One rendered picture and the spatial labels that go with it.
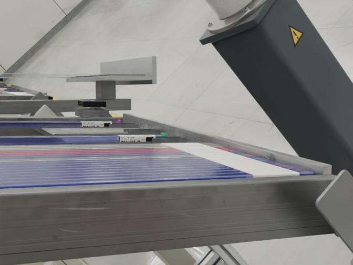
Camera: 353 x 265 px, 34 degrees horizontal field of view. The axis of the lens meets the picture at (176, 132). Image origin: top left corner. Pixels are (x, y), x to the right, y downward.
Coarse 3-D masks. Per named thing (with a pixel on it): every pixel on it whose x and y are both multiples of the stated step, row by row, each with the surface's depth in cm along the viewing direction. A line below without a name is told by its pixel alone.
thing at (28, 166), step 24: (96, 144) 81; (120, 144) 82; (144, 144) 83; (168, 144) 84; (192, 144) 85; (0, 168) 59; (24, 168) 60; (48, 168) 60; (72, 168) 61; (96, 168) 62; (120, 168) 62; (144, 168) 63; (168, 168) 64; (192, 168) 64; (216, 168) 65; (240, 168) 66; (264, 168) 66; (288, 168) 67
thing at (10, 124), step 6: (0, 126) 105; (6, 126) 105; (12, 126) 106; (18, 126) 106; (24, 126) 107; (30, 126) 107; (36, 126) 108; (42, 126) 108; (48, 126) 108; (54, 126) 109; (60, 126) 109; (66, 126) 110; (72, 126) 110; (78, 126) 111
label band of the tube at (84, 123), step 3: (84, 123) 111; (87, 123) 112; (90, 123) 112; (93, 123) 112; (96, 123) 112; (99, 123) 112; (102, 123) 113; (105, 123) 113; (108, 123) 113; (111, 123) 114; (84, 126) 111; (87, 126) 112; (90, 126) 112; (93, 126) 112; (96, 126) 112; (99, 126) 113; (102, 126) 113; (105, 126) 113; (108, 126) 113
